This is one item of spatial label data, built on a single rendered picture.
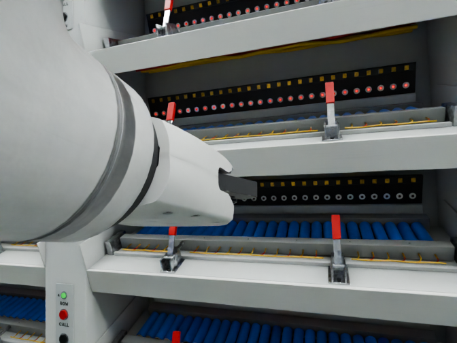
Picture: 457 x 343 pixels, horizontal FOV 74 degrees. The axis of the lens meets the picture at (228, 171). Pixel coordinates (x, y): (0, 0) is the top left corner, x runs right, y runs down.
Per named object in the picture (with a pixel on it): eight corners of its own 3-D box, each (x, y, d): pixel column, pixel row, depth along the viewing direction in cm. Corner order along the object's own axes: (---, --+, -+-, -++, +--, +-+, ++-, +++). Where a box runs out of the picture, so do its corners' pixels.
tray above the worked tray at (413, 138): (487, 167, 37) (498, 49, 34) (91, 182, 56) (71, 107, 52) (432, 137, 56) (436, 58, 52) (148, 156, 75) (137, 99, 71)
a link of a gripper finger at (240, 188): (157, 182, 18) (151, 196, 23) (274, 191, 20) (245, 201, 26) (158, 163, 19) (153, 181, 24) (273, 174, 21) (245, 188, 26)
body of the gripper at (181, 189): (-16, 231, 15) (123, 238, 26) (163, 232, 12) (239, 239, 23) (11, 96, 17) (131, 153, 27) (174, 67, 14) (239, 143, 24)
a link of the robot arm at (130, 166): (-62, 239, 13) (6, 241, 16) (108, 242, 10) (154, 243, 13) (-21, 68, 15) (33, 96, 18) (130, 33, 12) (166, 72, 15)
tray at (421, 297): (499, 331, 36) (508, 262, 34) (92, 292, 55) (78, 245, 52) (439, 246, 55) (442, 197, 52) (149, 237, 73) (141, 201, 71)
